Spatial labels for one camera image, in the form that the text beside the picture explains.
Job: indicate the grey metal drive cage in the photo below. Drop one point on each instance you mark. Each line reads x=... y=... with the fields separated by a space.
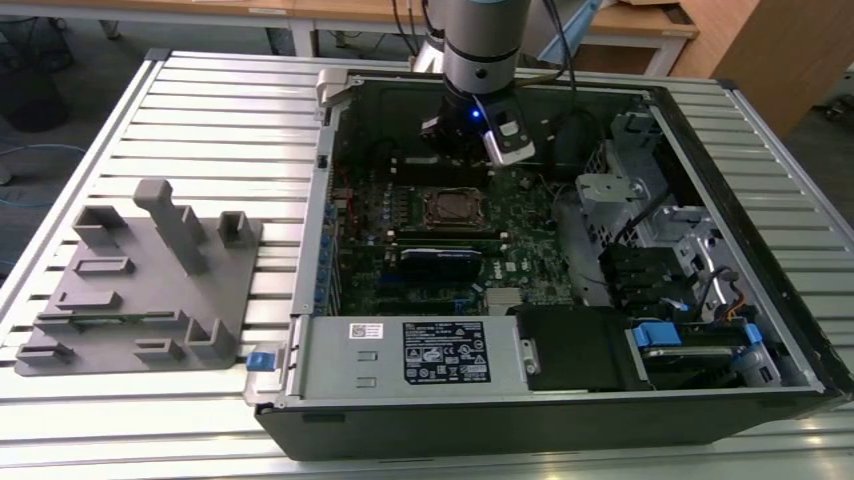
x=603 y=187

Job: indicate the black RAM slot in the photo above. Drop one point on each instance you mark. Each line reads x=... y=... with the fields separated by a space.
x=447 y=233

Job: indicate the pale blue teach pendant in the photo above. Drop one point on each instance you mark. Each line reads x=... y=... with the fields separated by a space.
x=579 y=20

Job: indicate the silver wrist camera black face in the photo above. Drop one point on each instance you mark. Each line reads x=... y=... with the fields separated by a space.
x=509 y=140

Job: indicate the grey plastic parts rack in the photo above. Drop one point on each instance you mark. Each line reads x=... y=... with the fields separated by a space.
x=153 y=280

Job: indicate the silver chipset heatsink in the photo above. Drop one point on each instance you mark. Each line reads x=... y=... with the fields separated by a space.
x=503 y=297

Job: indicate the black plastic fan holder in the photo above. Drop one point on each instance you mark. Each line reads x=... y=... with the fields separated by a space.
x=634 y=275

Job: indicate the black plastic air shroud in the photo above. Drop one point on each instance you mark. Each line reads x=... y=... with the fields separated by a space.
x=567 y=350

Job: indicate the green motherboard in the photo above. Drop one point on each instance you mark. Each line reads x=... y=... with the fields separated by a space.
x=533 y=250

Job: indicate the grey power supply unit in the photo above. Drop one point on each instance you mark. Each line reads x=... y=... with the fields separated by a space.
x=333 y=360

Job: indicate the small square silver CPU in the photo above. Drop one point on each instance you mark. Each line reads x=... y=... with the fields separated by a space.
x=455 y=205

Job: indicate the wooden cabinet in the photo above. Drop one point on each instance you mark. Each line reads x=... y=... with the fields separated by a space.
x=787 y=50

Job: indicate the black graphics card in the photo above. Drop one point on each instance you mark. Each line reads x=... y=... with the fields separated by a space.
x=440 y=267

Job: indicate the small boxy wrist camera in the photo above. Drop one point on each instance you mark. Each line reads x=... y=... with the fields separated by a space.
x=436 y=131

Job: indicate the black round bin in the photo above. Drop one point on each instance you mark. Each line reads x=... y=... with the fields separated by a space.
x=33 y=100

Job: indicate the black open PC case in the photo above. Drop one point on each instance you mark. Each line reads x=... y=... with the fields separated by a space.
x=467 y=435

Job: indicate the blue case latch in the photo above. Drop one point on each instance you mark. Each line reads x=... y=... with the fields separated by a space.
x=260 y=362

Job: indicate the blue disk carrier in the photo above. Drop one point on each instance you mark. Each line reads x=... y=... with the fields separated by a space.
x=656 y=335

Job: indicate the black chair base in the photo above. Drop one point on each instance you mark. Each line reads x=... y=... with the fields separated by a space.
x=836 y=107

